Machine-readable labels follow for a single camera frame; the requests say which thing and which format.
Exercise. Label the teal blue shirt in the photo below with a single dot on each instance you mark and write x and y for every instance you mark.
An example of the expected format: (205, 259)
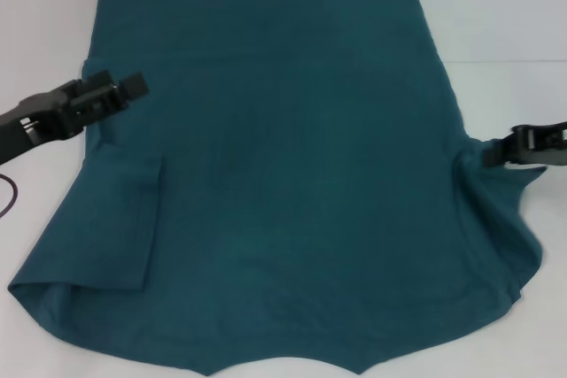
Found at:
(288, 152)

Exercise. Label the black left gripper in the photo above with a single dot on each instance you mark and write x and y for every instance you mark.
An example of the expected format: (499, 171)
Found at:
(35, 123)

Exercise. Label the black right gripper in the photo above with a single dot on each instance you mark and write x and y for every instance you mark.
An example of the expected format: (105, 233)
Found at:
(547, 143)

